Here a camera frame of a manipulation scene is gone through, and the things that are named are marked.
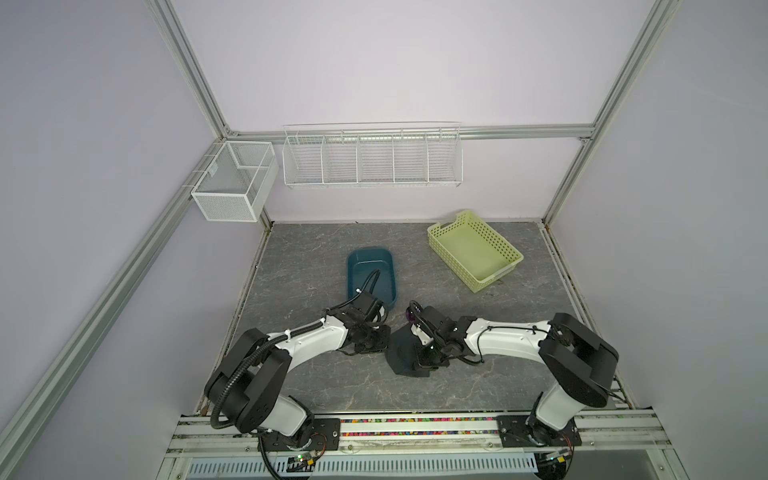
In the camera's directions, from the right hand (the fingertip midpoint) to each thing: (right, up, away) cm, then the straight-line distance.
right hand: (412, 370), depth 84 cm
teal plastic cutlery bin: (-17, +29, +27) cm, 43 cm away
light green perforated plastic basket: (+26, +33, +31) cm, 52 cm away
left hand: (-6, +5, +2) cm, 9 cm away
